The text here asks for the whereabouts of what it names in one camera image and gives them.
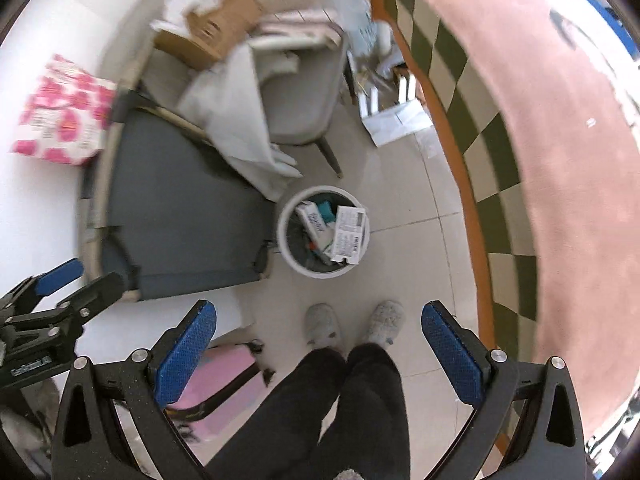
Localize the left black trouser leg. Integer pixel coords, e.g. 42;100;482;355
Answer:
205;348;346;479

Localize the white flat carton on floor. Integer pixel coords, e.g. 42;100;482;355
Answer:
361;100;434;148

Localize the grey slipper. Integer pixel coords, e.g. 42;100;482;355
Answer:
362;300;405;349
304;304;343;351

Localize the brown SF cardboard box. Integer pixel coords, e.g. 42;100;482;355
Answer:
151;0;264;70

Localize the black trouser leg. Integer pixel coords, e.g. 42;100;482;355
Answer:
305;342;411;479
205;348;346;479

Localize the white cloth on chair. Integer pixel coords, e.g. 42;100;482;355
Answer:
150;0;304;202

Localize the pink cat table mat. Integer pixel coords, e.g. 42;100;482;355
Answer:
371;0;639;445

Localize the white round trash bin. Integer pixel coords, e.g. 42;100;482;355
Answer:
277;185;370;280

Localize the grey padded chair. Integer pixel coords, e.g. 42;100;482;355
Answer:
248;8;348;177

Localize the long white Doctor box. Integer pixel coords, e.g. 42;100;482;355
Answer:
295;200;333;250

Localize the left grey slipper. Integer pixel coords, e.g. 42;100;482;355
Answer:
304;304;343;351

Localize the dark grey folding cot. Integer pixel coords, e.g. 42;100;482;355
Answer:
78;90;276;301

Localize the right grey slipper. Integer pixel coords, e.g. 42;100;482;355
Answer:
362;300;405;349

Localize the pink suitcase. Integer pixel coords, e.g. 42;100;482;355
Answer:
165;339;274;444

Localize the right black trouser leg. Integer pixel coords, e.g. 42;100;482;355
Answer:
305;342;411;479

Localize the white printed medicine box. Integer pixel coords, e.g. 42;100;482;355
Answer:
331;206;368;266

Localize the pink floral tissue pack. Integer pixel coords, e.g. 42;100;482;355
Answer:
11;54;117;166

